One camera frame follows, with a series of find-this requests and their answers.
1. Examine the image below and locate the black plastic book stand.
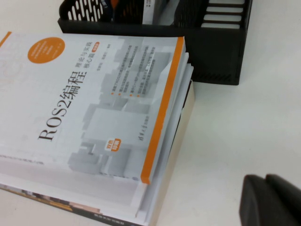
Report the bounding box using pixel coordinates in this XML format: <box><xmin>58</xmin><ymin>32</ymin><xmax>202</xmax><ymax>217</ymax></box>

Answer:
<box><xmin>57</xmin><ymin>0</ymin><xmax>253</xmax><ymax>86</ymax></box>

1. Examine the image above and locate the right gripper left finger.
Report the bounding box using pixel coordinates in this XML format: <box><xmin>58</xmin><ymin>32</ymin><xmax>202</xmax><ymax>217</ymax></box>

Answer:
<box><xmin>239</xmin><ymin>174</ymin><xmax>289</xmax><ymax>226</ymax></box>

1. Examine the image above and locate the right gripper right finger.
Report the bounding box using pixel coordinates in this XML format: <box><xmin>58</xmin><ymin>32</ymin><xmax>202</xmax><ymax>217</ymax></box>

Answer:
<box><xmin>267</xmin><ymin>173</ymin><xmax>301</xmax><ymax>226</ymax></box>

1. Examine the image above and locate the cream paged dark cover book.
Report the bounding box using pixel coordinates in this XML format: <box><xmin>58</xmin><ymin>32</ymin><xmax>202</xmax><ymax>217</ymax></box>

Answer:
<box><xmin>0</xmin><ymin>80</ymin><xmax>196</xmax><ymax>226</ymax></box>

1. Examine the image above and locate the dark mobile robot book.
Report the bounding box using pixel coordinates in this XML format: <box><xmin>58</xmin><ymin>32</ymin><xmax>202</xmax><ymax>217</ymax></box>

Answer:
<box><xmin>103</xmin><ymin>0</ymin><xmax>125</xmax><ymax>23</ymax></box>

